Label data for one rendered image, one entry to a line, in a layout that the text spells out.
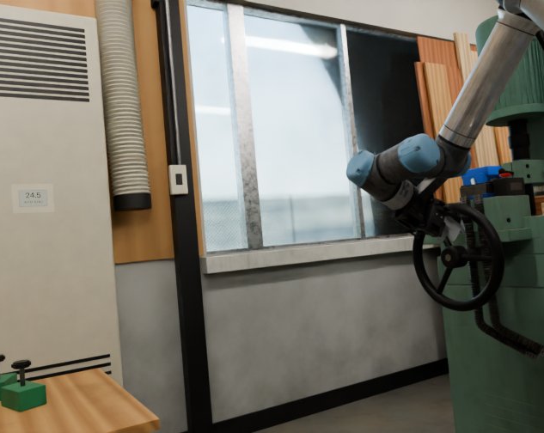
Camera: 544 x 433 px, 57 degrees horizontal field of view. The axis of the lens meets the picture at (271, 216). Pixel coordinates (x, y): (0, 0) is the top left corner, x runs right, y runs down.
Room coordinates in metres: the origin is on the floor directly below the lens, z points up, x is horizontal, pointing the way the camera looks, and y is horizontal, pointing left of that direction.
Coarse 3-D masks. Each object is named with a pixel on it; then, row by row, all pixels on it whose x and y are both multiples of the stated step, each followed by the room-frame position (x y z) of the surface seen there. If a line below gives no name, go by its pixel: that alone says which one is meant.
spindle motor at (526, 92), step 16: (496, 16) 1.45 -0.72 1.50; (480, 32) 1.49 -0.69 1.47; (480, 48) 1.50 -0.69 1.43; (528, 48) 1.42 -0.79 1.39; (528, 64) 1.43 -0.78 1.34; (512, 80) 1.43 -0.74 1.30; (528, 80) 1.43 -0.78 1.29; (512, 96) 1.44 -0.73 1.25; (528, 96) 1.42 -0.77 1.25; (496, 112) 1.47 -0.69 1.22; (512, 112) 1.43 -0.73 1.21; (528, 112) 1.42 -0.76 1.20
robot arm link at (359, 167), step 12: (360, 156) 1.07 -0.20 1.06; (372, 156) 1.06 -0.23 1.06; (348, 168) 1.09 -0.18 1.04; (360, 168) 1.05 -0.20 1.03; (372, 168) 1.05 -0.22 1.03; (360, 180) 1.07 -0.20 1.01; (372, 180) 1.06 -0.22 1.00; (372, 192) 1.10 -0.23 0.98; (384, 192) 1.09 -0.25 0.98; (396, 192) 1.09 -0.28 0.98
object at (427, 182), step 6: (426, 180) 1.19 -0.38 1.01; (432, 180) 1.17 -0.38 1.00; (438, 180) 1.17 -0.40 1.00; (444, 180) 1.18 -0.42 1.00; (420, 186) 1.18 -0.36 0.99; (426, 186) 1.15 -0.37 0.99; (432, 186) 1.16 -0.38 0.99; (438, 186) 1.17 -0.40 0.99; (420, 192) 1.14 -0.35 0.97; (426, 192) 1.15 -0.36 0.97; (432, 192) 1.16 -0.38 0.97; (420, 198) 1.14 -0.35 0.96; (426, 198) 1.15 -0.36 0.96
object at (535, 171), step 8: (520, 160) 1.46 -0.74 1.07; (528, 160) 1.47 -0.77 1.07; (536, 160) 1.49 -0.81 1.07; (504, 168) 1.50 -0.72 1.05; (512, 168) 1.48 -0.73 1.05; (520, 168) 1.46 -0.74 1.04; (528, 168) 1.47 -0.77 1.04; (536, 168) 1.49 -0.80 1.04; (512, 176) 1.48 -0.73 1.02; (520, 176) 1.46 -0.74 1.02; (528, 176) 1.46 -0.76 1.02; (536, 176) 1.48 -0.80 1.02; (536, 184) 1.55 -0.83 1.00
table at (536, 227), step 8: (528, 216) 1.33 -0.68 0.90; (536, 216) 1.31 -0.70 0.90; (528, 224) 1.33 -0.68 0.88; (536, 224) 1.31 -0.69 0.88; (504, 232) 1.29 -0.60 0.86; (512, 232) 1.29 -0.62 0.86; (520, 232) 1.30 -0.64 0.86; (528, 232) 1.32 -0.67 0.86; (536, 232) 1.32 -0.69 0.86; (424, 240) 1.65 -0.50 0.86; (432, 240) 1.62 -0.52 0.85; (456, 240) 1.42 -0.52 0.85; (464, 240) 1.40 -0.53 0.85; (504, 240) 1.29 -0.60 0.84; (512, 240) 1.29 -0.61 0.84; (520, 240) 1.30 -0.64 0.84
